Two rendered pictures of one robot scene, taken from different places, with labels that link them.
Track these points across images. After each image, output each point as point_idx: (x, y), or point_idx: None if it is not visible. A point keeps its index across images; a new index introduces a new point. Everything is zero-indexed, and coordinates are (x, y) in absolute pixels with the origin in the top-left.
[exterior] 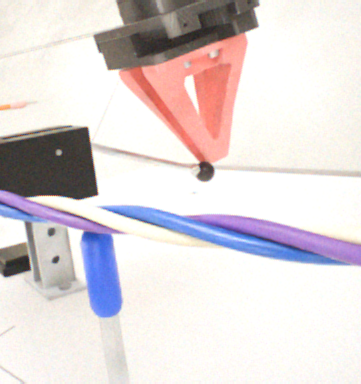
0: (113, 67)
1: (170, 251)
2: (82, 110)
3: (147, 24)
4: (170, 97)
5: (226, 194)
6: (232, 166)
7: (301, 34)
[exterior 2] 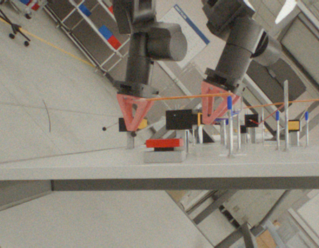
0: (144, 96)
1: None
2: None
3: (156, 89)
4: (149, 109)
5: (77, 157)
6: (13, 160)
7: None
